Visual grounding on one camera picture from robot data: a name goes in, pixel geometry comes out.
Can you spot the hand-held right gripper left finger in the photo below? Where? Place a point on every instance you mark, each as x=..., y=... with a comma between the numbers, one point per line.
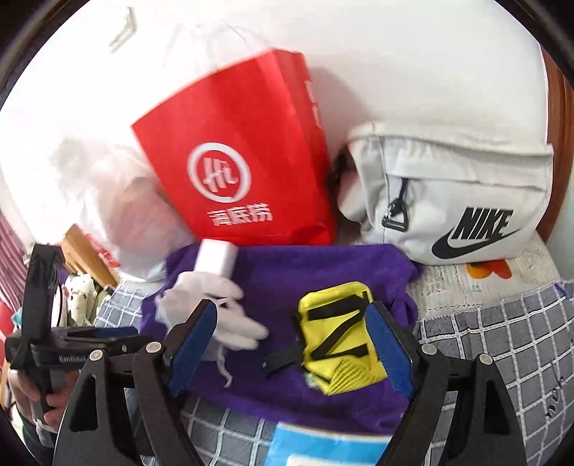
x=193, y=349

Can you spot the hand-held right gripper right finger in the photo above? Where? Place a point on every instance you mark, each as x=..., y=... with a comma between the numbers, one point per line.
x=390, y=354

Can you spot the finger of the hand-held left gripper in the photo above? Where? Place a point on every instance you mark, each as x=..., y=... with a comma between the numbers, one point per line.
x=112, y=334
x=132, y=346

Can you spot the white glove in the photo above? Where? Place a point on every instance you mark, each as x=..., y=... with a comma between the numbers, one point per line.
x=202, y=295

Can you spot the person's left hand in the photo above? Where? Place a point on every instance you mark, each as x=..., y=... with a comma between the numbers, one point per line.
x=54, y=410

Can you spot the floral cloth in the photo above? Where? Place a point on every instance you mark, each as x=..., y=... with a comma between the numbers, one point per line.
x=85, y=295

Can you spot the white lace cloth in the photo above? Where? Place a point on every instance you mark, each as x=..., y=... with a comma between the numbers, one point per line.
x=448, y=282

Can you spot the white sponge block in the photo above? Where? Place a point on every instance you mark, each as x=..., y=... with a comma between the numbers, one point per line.
x=217, y=260

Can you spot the striped curtain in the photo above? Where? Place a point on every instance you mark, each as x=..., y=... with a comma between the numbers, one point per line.
x=15, y=260

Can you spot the wooden furniture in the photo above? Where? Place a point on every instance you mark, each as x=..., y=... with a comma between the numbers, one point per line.
x=80, y=244

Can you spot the grey checked bed sheet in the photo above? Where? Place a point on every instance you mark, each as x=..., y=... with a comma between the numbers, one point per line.
x=493, y=340

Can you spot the purple towel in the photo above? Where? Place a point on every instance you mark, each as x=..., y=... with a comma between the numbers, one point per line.
x=278, y=286

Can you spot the blue tissue pack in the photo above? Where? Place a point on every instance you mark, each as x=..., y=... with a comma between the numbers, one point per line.
x=323, y=448

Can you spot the white plastic bag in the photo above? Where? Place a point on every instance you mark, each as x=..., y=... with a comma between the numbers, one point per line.
x=134, y=215

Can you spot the grey waist bag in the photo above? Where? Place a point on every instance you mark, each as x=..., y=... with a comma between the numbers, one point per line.
x=448, y=179

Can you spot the red paper bag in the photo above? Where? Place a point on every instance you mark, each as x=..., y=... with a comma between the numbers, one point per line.
x=251, y=121

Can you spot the wooden headboard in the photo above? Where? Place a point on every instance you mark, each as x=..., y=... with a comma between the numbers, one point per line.
x=558, y=134

